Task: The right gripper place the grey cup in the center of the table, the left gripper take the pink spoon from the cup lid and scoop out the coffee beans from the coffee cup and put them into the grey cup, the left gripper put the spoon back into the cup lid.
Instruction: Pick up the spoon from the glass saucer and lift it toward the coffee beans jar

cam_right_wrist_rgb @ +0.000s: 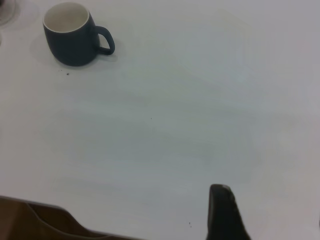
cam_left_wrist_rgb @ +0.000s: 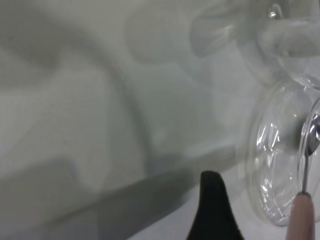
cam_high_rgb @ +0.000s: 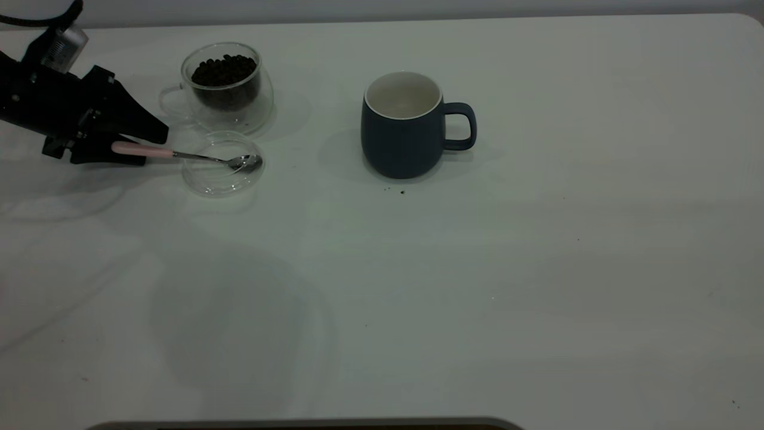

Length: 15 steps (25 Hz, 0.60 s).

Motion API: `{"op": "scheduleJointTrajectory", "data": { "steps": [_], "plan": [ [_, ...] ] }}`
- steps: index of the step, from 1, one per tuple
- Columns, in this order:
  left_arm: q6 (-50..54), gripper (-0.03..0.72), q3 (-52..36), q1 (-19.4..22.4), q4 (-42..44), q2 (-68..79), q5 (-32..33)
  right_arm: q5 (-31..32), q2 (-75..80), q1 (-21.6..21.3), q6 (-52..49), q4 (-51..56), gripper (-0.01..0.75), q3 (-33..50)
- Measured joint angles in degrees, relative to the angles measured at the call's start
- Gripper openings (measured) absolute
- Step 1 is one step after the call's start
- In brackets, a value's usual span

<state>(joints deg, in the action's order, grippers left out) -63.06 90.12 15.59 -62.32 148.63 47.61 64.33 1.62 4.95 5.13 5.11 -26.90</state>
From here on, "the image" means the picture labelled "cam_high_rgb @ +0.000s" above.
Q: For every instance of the dark coffee bean pile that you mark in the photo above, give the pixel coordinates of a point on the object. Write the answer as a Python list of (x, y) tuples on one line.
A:
[(224, 73)]

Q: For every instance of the grey blue ceramic mug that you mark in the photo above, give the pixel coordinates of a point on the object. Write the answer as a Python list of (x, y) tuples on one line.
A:
[(400, 146)]

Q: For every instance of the small clear glass dish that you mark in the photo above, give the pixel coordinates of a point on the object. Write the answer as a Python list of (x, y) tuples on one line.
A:
[(215, 182)]

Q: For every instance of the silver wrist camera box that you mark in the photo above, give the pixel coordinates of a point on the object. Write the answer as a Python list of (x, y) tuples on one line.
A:
[(67, 48)]

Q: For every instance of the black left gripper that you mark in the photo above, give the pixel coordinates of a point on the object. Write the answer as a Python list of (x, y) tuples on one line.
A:
[(54, 101)]

